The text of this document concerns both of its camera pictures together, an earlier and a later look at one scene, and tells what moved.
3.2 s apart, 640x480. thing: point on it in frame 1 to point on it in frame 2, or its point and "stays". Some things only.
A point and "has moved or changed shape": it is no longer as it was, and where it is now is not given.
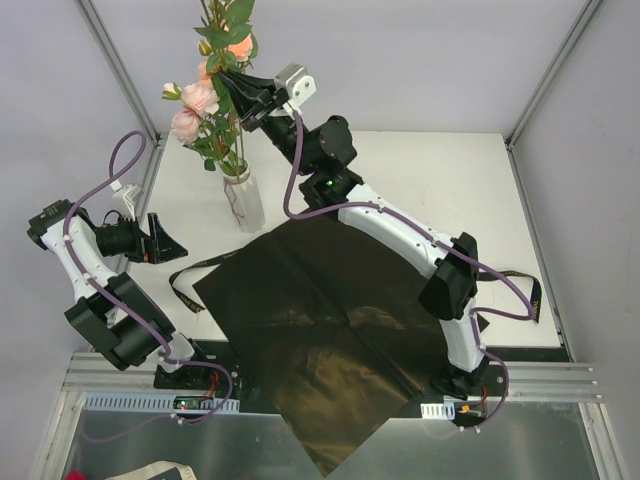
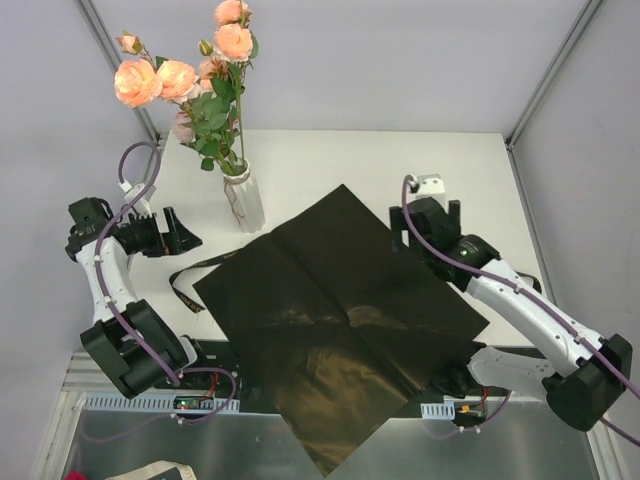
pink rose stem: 242,50 has moved or changed shape
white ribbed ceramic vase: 244,198 stays
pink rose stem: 230,32 to 140,83
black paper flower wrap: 324,330 stays
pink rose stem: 171,91 to 209,131
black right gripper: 262,107 to 425,220
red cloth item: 75,475 stays
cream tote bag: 153,469 stays
